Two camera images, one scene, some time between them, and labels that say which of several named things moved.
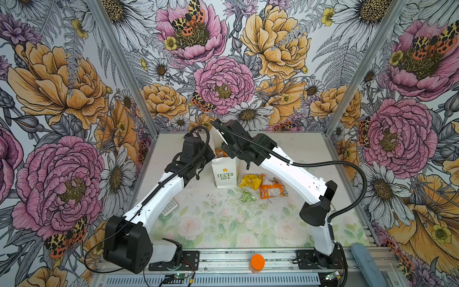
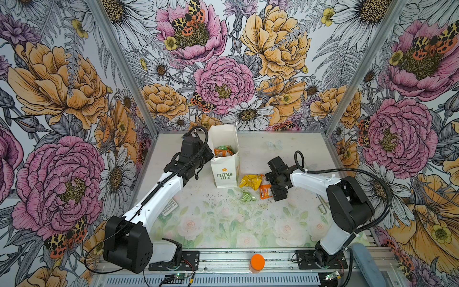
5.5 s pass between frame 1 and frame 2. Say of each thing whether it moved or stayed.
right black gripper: moved
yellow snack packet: stayed
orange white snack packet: stayed
